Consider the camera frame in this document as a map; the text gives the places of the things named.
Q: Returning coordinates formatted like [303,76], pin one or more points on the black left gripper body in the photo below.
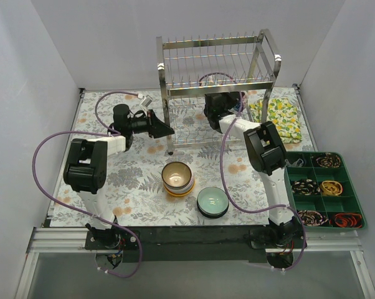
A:
[151,123]

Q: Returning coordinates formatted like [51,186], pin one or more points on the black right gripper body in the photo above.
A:
[233,97]

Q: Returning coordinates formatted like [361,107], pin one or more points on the celadon green bowl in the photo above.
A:
[212,199]

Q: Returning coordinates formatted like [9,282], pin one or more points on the blue patterned bowl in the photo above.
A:
[242,99]

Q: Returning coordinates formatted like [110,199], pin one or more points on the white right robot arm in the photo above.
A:
[266,154]

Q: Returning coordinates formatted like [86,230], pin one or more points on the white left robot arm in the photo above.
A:
[86,166]

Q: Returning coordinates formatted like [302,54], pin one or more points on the stainless steel dish rack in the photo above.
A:
[190,68]

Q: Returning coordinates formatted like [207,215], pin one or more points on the floral patterned table mat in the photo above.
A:
[136,194]

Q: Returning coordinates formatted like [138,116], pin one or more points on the beige top bowl of stack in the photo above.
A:
[175,168]

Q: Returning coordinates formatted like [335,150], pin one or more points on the lemon print folded cloth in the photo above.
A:
[284,116]

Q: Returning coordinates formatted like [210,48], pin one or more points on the white middle bowl of stack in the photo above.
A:
[182,187]

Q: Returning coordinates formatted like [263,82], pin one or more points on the yellow bottom bowl of stack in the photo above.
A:
[179,193]

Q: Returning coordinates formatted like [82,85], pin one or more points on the grey item in tray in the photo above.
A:
[295,163]

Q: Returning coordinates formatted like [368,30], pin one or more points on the black glossy bowl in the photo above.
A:
[212,215]

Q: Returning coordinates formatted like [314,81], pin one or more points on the black floral rolled tie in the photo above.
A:
[305,187]

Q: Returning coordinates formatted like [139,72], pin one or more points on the black gold rolled tie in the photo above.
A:
[327,160]

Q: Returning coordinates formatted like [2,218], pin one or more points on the green compartment tray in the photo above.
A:
[327,205]

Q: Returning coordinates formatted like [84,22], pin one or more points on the yellow rolled tie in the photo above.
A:
[331,188]

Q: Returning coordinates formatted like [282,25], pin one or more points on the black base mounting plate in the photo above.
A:
[189,243]

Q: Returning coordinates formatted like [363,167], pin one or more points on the black pink rolled tie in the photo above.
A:
[312,218]

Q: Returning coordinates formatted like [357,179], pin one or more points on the black orange rolled tie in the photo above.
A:
[346,220]

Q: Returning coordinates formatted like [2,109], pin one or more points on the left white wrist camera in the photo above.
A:
[145,101]

